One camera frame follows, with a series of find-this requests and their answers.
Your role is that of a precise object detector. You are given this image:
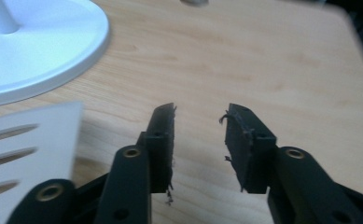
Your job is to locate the white round stand base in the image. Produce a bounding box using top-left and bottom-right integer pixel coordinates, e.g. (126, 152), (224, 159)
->
(0, 0), (111, 108)

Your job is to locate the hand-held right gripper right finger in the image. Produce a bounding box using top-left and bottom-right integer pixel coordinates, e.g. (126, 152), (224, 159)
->
(219, 103), (363, 224)

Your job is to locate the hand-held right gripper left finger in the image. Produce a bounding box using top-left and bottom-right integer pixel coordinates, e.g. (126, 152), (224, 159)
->
(93, 102), (177, 224)

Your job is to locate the white slotted spatula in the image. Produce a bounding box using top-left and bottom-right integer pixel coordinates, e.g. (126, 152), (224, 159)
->
(0, 101), (84, 224)

